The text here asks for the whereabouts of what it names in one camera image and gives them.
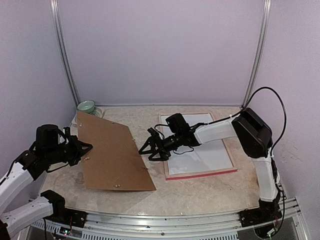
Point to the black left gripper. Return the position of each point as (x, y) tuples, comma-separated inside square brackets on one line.
[(78, 152)]

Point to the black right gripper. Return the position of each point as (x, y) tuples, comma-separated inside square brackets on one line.
[(164, 153)]

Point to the brown backing board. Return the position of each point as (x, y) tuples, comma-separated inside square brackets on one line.
[(114, 162)]

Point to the wooden picture frame pink edge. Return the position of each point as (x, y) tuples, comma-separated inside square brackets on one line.
[(200, 172)]

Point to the red and dark photo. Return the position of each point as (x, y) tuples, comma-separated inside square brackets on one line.
[(200, 157)]

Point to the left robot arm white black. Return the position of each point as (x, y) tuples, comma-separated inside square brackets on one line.
[(24, 170)]

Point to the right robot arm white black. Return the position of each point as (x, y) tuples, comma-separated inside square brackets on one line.
[(255, 138)]

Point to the pale green patterned plate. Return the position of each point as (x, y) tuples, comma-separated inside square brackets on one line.
[(97, 112)]

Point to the green ceramic bowl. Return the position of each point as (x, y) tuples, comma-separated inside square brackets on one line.
[(86, 106)]

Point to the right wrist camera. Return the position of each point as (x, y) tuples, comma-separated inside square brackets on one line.
[(177, 124)]

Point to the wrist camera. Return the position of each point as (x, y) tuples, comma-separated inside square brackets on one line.
[(177, 124), (47, 137)]

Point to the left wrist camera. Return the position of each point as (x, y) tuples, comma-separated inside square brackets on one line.
[(47, 137)]

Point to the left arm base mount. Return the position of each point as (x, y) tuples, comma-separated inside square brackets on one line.
[(70, 217)]

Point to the aluminium front rail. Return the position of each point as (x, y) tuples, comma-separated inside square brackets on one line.
[(110, 226)]

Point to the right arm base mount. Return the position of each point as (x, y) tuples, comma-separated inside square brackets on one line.
[(266, 212)]

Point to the left aluminium corner post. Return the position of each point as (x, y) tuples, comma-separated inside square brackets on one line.
[(54, 5)]

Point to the aluminium corner post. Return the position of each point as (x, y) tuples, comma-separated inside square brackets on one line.
[(54, 5), (259, 51)]

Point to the right aluminium corner post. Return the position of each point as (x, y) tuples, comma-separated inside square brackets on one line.
[(259, 51)]

